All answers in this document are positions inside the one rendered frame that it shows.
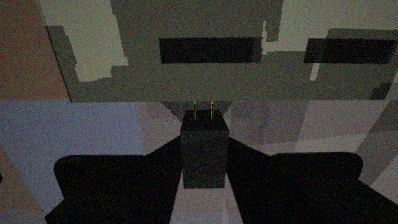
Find black two-prong plug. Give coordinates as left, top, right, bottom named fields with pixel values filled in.
left=180, top=101, right=230, bottom=189

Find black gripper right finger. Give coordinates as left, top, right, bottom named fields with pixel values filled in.
left=226, top=137, right=363, bottom=224

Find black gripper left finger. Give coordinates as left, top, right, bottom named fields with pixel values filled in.
left=54, top=135, right=182, bottom=224

